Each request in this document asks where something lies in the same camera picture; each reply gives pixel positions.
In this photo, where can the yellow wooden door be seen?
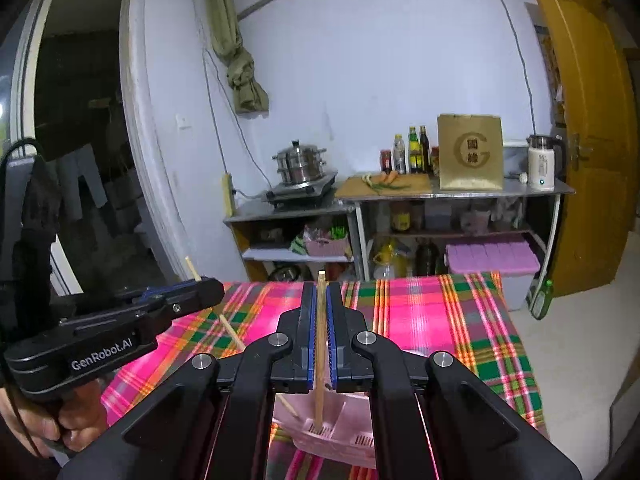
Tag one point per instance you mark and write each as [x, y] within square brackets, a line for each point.
[602, 145]

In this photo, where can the white wall switch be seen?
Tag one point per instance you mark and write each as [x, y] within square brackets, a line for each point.
[182, 122]

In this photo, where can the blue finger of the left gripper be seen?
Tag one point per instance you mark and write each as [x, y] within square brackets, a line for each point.
[209, 293]
[168, 290]

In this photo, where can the wooden cutting board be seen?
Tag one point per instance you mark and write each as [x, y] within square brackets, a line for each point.
[365, 187]

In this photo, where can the clear plastic bottle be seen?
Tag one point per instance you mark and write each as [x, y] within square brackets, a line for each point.
[399, 155]

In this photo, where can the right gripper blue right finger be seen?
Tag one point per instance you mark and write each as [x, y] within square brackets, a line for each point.
[349, 372]

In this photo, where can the purple lidded storage box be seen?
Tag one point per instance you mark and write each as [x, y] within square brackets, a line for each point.
[510, 256]

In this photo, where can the yellow power strip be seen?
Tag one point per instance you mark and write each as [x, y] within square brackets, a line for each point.
[228, 194]

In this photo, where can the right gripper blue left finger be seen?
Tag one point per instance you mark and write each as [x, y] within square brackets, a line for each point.
[293, 371]

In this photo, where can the light wooden chopstick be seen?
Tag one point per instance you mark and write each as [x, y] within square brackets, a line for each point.
[195, 275]
[320, 352]
[251, 358]

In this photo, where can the red lidded jar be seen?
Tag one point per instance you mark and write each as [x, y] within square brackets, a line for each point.
[386, 161]

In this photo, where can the pink plastic utensil caddy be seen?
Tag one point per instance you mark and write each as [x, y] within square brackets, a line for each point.
[346, 435]

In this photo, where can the low metal stove cabinet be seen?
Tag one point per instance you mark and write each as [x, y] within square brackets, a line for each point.
[264, 233]

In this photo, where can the person left hand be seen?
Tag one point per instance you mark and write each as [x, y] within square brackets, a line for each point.
[80, 421]

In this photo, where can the gold paper gift bag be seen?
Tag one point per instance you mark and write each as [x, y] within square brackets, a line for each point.
[470, 152]

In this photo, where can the olive green knotted curtain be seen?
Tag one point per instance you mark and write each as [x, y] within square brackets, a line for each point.
[227, 42]

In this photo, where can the green bottle on floor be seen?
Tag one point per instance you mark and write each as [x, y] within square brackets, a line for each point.
[541, 300]

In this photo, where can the green oil bottle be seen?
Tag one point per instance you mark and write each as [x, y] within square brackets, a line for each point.
[415, 152]

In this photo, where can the black induction cooker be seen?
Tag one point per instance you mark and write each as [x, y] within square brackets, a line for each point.
[302, 194]

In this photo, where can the small pink basket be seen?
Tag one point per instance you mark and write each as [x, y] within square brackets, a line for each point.
[333, 242]

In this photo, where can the white electric kettle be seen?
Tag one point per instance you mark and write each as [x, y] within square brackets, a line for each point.
[541, 171]

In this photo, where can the orange carrot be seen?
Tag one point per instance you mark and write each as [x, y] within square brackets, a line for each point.
[387, 178]

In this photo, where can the metal kitchen shelf rack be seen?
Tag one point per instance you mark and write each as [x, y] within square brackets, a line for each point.
[513, 189]

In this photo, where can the yellow oil jug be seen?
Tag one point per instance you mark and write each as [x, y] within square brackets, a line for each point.
[390, 262]

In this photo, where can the dark soy sauce bottle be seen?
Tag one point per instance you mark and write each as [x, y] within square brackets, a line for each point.
[425, 150]

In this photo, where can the stainless steel steamer pot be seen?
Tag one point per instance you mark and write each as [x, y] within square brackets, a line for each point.
[300, 163]

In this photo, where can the pink plaid tablecloth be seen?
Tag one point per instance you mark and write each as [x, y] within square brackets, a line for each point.
[462, 314]

